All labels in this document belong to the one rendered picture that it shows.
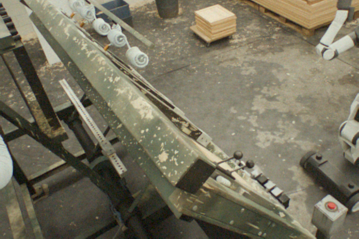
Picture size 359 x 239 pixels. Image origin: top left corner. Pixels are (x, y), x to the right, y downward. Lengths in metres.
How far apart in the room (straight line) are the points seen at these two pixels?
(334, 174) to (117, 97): 2.37
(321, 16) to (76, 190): 4.05
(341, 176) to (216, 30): 2.84
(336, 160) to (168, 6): 4.05
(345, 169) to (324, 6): 2.80
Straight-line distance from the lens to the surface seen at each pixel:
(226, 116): 3.85
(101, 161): 2.54
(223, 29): 5.12
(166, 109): 1.90
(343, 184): 3.07
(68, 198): 3.46
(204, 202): 0.98
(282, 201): 2.19
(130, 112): 1.03
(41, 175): 3.61
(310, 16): 5.25
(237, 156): 1.34
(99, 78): 1.23
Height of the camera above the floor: 2.55
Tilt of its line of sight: 39 degrees down
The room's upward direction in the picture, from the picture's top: 9 degrees counter-clockwise
